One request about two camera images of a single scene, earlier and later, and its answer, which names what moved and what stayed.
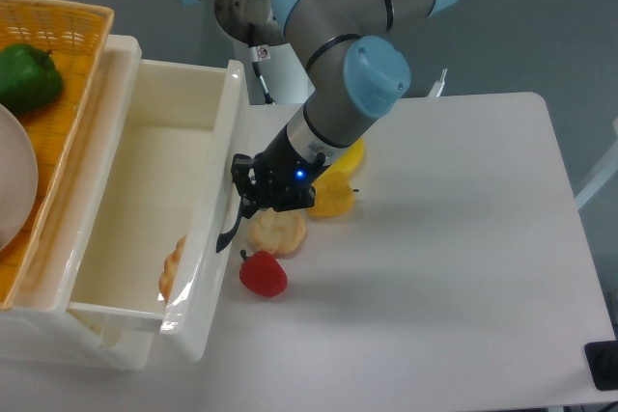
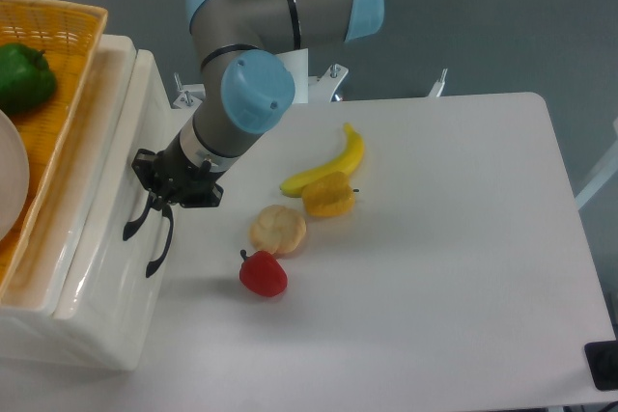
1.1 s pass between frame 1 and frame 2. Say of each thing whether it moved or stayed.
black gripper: moved
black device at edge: stayed
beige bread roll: stayed
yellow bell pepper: stayed
